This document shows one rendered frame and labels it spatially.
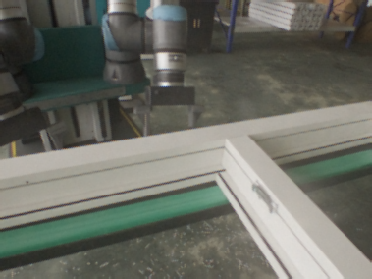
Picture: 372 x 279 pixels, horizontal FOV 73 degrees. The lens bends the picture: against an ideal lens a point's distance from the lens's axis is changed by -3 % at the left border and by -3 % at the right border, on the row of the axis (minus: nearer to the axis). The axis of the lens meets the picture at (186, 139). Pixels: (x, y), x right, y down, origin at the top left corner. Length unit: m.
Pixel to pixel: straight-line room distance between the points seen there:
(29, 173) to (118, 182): 0.12
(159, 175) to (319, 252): 0.25
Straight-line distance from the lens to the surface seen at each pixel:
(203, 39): 4.08
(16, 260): 0.43
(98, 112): 1.42
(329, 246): 0.34
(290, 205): 0.35
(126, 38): 0.83
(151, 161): 0.41
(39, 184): 0.41
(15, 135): 0.64
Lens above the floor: 1.18
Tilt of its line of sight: 35 degrees down
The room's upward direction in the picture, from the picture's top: 4 degrees clockwise
